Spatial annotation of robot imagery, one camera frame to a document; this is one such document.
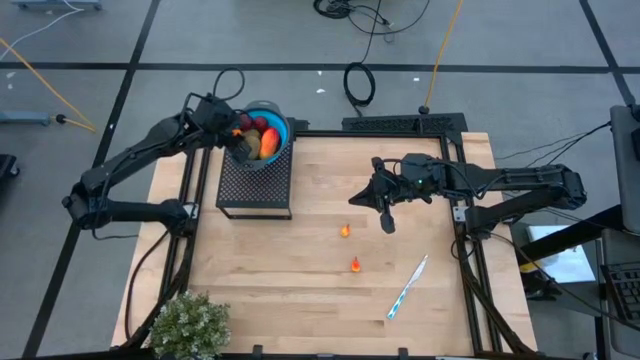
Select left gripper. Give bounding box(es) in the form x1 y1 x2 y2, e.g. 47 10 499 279
189 93 253 165

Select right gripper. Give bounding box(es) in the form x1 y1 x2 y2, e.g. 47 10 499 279
348 153 449 235

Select large green yellow mango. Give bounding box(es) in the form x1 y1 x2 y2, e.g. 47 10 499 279
243 135 263 161

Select red orange mango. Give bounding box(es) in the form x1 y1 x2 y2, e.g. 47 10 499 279
258 126 282 161

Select blue collapsible colander grey rim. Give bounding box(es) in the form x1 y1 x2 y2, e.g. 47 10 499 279
222 99 293 173

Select black mesh metal rack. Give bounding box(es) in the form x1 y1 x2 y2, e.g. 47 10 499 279
215 130 296 221

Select black perforated panel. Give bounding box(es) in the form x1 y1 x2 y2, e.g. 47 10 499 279
341 112 469 134

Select green potted plant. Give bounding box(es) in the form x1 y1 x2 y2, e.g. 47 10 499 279
148 289 232 360

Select white board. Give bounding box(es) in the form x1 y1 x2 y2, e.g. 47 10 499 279
525 224 600 285

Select black diagonal bar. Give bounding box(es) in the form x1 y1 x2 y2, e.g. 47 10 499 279
514 203 626 261

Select grey stand foot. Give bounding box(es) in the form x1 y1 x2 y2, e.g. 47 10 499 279
0 110 53 126
9 0 104 11

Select black floor object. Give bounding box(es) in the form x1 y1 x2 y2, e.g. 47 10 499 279
0 153 21 180

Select grey desk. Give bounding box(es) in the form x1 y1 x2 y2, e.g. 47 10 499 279
599 103 640 360

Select black keyboard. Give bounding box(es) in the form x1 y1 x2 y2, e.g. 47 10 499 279
601 261 640 326

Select black aluminium table frame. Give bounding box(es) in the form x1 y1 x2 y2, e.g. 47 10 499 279
119 112 539 360

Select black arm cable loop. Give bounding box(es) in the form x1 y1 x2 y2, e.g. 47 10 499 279
212 66 246 104

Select coiled black cable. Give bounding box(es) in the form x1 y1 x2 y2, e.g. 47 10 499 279
342 61 377 117

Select black cable bundle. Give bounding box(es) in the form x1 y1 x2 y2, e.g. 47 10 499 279
122 229 197 351
452 234 532 357

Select long yellow cable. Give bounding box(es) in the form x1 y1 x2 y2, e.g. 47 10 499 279
423 0 465 109

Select black cable tangle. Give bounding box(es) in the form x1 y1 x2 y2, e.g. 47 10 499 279
312 0 432 37

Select thin black floor cables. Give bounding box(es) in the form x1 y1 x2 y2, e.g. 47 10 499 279
494 121 614 169

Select yellow floor cable black plug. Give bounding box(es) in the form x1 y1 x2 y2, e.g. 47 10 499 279
0 37 98 134

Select white floor cable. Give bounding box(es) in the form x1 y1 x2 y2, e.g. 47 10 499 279
0 0 87 50

